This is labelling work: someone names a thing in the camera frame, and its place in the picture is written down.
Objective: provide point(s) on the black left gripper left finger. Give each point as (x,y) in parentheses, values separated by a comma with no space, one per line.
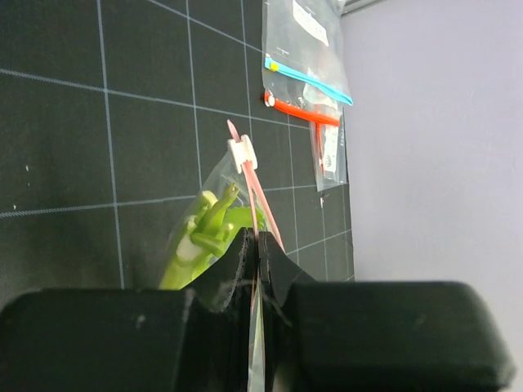
(192,339)

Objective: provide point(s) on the clear bag blue zipper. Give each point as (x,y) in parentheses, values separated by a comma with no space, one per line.
(302,47)

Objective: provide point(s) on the green celery stalk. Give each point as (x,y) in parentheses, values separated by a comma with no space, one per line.
(205,234)

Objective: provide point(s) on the clear polka-dot pink zip bag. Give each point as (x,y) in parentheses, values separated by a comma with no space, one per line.
(238,166)

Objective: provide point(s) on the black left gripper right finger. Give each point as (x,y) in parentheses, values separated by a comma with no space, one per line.
(376,336)

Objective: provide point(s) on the black grid cutting mat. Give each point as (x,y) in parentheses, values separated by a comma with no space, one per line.
(113,114)

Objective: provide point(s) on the clear bag orange zipper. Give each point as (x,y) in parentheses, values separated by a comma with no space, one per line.
(325,120)

